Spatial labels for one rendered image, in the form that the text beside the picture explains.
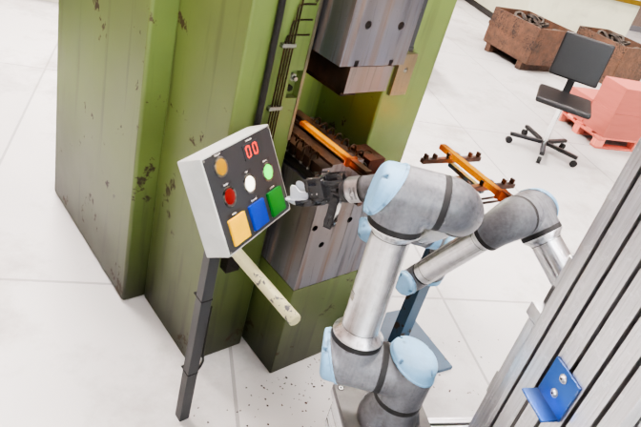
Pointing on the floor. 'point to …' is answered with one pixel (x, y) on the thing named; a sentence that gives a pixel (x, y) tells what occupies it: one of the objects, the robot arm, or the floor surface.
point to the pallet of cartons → (609, 113)
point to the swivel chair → (580, 71)
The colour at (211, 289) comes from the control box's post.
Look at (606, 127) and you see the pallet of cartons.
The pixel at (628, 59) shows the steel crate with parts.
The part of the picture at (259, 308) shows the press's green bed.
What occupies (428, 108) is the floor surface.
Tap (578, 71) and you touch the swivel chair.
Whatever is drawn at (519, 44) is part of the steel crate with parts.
